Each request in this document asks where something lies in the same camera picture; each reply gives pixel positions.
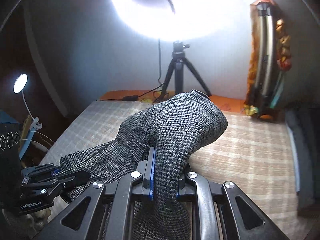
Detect dark blue box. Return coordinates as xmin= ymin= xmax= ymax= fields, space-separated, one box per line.
xmin=0 ymin=111 xmax=21 ymax=194

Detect plaid beige bed sheet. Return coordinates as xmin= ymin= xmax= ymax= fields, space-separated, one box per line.
xmin=38 ymin=100 xmax=311 ymax=240

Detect orange mattress edge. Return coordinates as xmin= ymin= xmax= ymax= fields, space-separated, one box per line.
xmin=98 ymin=89 xmax=247 ymax=113

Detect orange patterned cloth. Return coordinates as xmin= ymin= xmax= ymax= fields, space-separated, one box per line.
xmin=244 ymin=0 xmax=292 ymax=119

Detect folded silver tripod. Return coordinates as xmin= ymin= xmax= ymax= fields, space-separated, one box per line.
xmin=249 ymin=1 xmax=284 ymax=114

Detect grey houndstooth pants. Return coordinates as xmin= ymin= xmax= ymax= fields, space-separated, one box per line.
xmin=60 ymin=90 xmax=228 ymax=239

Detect black power cable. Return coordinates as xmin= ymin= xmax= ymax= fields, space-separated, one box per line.
xmin=96 ymin=38 xmax=173 ymax=103

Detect black mini tripod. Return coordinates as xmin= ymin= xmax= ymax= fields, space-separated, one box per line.
xmin=155 ymin=41 xmax=212 ymax=102

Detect white clip desk lamp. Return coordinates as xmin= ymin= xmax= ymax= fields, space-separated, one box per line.
xmin=12 ymin=73 xmax=49 ymax=153

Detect white ring light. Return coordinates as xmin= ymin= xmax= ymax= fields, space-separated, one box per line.
xmin=111 ymin=0 xmax=252 ymax=42

